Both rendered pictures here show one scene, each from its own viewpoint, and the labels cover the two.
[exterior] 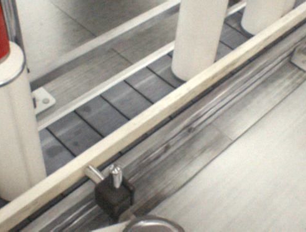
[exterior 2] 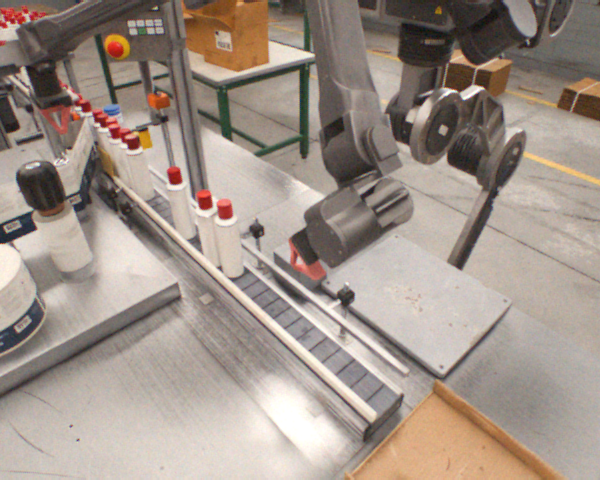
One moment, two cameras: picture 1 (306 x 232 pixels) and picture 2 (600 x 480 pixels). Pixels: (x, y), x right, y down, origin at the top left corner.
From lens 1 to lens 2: 1.28 m
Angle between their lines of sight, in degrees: 67
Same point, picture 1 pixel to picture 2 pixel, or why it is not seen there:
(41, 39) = (240, 207)
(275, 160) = (128, 254)
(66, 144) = (158, 204)
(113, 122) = (164, 214)
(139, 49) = not seen: hidden behind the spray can
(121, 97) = not seen: hidden behind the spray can
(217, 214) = (113, 236)
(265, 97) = (183, 277)
